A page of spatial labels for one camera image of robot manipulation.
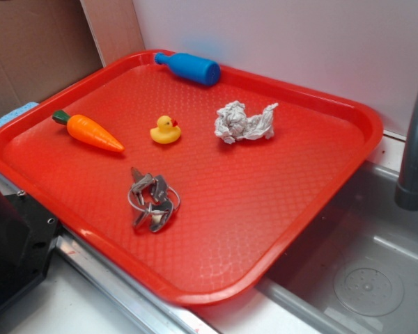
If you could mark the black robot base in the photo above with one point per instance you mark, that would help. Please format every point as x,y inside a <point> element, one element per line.
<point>28,234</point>

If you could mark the crumpled white paper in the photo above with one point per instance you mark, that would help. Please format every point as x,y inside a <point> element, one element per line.
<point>233,125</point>

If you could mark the red plastic tray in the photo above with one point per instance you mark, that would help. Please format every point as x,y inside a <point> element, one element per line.
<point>241,205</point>

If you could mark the yellow rubber duck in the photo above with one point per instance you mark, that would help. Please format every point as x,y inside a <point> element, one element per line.
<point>166,131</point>

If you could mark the bunch of metal keys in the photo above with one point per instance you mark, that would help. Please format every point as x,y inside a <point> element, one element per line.
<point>153,200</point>

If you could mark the blue plastic bottle toy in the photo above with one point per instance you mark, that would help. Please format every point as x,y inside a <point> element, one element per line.
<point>193,68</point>

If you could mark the orange toy carrot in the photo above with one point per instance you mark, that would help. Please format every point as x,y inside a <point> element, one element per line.
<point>88,131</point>

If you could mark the grey plastic sink basin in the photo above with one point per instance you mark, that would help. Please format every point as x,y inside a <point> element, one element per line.
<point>353,270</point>

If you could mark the brown cardboard panel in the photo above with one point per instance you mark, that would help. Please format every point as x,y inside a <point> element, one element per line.
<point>45,46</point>

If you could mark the blue sponge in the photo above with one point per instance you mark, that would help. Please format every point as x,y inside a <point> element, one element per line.
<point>16,113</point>

